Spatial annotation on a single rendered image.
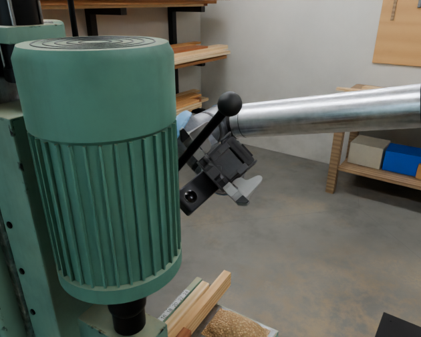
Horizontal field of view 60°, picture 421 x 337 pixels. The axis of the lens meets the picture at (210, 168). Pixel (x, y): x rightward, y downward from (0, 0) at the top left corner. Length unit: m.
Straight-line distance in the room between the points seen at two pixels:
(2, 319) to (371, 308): 1.96
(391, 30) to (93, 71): 3.36
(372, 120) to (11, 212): 0.66
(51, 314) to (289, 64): 3.55
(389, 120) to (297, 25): 3.14
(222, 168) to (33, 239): 0.31
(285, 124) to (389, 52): 2.83
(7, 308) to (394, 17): 3.40
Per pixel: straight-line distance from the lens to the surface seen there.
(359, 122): 0.82
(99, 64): 0.37
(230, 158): 0.64
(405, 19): 3.61
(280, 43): 3.97
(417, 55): 3.61
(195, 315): 0.84
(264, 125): 0.88
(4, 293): 0.70
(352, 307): 2.32
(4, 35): 0.52
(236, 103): 0.51
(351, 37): 3.73
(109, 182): 0.41
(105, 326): 0.67
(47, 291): 0.63
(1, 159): 0.55
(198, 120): 0.87
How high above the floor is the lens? 1.55
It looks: 24 degrees down
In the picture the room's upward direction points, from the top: straight up
